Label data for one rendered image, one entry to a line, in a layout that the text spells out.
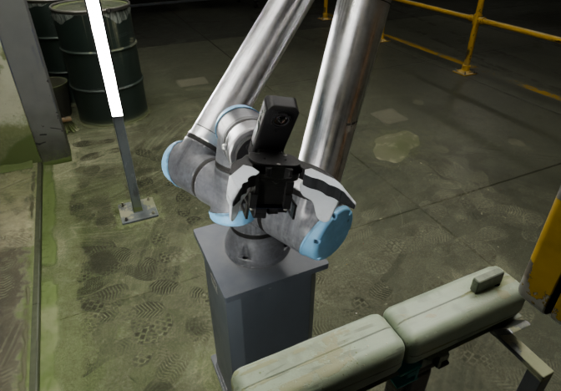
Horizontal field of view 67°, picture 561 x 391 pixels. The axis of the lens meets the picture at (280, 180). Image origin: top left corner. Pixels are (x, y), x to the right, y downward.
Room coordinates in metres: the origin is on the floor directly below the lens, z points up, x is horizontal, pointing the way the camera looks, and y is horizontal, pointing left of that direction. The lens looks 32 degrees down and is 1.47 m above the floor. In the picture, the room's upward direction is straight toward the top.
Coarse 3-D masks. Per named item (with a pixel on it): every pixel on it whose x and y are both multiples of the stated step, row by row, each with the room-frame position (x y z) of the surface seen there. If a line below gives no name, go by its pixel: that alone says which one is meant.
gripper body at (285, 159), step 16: (240, 144) 0.58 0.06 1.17; (256, 160) 0.48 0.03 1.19; (272, 160) 0.49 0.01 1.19; (288, 160) 0.50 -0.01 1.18; (272, 176) 0.48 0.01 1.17; (288, 176) 0.48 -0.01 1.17; (256, 192) 0.47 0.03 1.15; (272, 192) 0.48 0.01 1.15; (288, 192) 0.48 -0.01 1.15; (256, 208) 0.46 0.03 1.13; (272, 208) 0.47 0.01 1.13; (288, 208) 0.47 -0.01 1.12
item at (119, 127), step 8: (120, 120) 1.97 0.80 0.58; (120, 128) 1.97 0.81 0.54; (120, 136) 1.96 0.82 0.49; (120, 144) 1.96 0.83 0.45; (128, 144) 1.98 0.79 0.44; (120, 152) 1.96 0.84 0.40; (128, 152) 1.97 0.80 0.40; (128, 160) 1.97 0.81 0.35; (128, 168) 1.96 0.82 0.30; (128, 176) 1.96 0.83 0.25; (128, 184) 1.96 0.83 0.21; (136, 184) 1.98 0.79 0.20; (136, 192) 1.97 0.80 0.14; (136, 200) 1.97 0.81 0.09; (136, 208) 1.96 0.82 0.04
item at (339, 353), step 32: (448, 288) 0.30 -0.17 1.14; (480, 288) 0.30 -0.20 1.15; (512, 288) 0.30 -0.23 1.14; (384, 320) 0.27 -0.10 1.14; (416, 320) 0.27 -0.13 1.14; (448, 320) 0.27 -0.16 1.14; (480, 320) 0.27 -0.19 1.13; (512, 320) 0.30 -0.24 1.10; (288, 352) 0.23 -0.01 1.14; (320, 352) 0.23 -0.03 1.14; (352, 352) 0.23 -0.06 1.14; (384, 352) 0.23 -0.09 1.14; (416, 352) 0.24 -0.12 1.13; (448, 352) 0.27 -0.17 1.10; (256, 384) 0.20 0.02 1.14; (288, 384) 0.20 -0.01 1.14; (320, 384) 0.20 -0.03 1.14; (352, 384) 0.21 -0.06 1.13; (416, 384) 0.26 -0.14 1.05
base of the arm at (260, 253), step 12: (228, 240) 0.92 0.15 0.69; (240, 240) 0.89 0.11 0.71; (252, 240) 0.88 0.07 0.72; (264, 240) 0.88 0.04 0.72; (276, 240) 0.90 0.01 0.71; (228, 252) 0.90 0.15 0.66; (240, 252) 0.88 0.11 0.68; (252, 252) 0.87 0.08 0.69; (264, 252) 0.87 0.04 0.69; (276, 252) 0.88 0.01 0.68; (288, 252) 0.92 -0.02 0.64; (240, 264) 0.87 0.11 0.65; (252, 264) 0.86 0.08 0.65; (264, 264) 0.86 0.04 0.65
